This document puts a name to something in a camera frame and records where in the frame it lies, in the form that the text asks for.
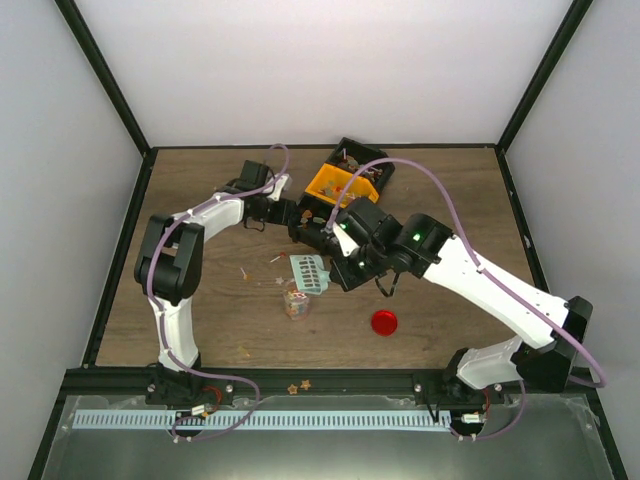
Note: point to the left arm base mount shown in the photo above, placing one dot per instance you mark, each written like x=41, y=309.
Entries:
x=182, y=389

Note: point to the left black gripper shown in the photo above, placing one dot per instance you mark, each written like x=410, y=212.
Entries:
x=283, y=216

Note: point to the spilled yellow lollipop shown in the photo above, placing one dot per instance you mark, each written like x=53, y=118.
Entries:
x=244, y=273

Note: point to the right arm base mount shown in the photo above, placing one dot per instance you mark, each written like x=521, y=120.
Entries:
x=443, y=387

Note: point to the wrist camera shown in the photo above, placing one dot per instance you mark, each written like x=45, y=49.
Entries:
x=281, y=185
x=347, y=244

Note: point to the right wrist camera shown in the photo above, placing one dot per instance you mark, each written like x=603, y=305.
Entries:
x=347, y=244

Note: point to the light blue slotted cable duct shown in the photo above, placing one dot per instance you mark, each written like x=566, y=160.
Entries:
x=400, y=420

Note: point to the spilled red lollipop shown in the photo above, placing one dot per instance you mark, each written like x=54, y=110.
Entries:
x=279, y=257

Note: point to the clear plastic jar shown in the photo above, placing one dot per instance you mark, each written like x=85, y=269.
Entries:
x=296, y=303

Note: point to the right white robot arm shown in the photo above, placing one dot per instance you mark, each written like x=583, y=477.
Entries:
x=547, y=328

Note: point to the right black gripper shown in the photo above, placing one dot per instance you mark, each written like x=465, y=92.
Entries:
x=345, y=277

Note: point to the black aluminium frame rail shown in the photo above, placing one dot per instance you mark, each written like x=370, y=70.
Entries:
x=269, y=382

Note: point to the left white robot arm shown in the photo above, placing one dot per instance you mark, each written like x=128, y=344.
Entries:
x=170, y=259

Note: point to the light blue slotted scoop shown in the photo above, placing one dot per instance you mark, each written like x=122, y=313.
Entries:
x=309, y=274

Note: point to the black candy bin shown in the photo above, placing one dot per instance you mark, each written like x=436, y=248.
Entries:
x=307, y=224
x=350, y=155

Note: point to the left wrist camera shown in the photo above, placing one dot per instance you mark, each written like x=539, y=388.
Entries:
x=281, y=185

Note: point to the orange candy bin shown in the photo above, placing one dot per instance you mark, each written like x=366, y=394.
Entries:
x=330, y=182

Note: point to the red jar lid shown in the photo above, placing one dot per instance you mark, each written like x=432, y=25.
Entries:
x=384, y=323

